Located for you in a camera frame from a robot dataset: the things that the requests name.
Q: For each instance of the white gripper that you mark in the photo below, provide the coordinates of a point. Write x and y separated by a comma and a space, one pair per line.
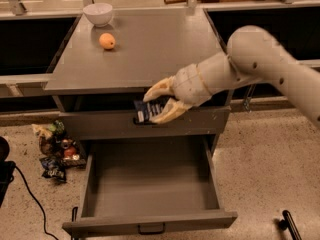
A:
188, 85

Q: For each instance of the blue rxbar blueberry wrapper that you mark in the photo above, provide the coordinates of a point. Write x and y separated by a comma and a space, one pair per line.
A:
147, 110

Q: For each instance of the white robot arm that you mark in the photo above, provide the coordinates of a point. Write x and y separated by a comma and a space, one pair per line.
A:
252, 55

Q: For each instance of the closed grey top drawer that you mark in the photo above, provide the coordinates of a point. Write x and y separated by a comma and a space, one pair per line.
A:
119, 124

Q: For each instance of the grey drawer cabinet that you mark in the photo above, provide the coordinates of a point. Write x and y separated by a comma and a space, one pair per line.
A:
151, 44

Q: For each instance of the open grey middle drawer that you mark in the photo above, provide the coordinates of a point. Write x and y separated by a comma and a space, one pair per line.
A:
149, 186

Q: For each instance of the orange fruit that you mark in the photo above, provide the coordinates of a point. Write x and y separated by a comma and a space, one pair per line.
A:
107, 41

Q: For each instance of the wooden stick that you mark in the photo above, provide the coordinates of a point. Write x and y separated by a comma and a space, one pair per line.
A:
174, 1

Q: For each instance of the white bowl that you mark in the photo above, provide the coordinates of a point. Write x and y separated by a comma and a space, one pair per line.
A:
99, 14

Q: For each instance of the red soda can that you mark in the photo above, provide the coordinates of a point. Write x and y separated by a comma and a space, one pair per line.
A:
70, 152

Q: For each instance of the pile of snack packages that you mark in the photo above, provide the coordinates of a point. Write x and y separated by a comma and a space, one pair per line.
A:
53, 140

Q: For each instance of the dark blue chip bag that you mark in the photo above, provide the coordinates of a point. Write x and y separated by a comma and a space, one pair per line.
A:
53, 168

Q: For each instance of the black device on floor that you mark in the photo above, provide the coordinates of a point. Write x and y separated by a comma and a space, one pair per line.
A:
6, 168

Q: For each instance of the black handle bottom right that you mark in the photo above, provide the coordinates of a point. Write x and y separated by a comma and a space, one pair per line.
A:
287, 223

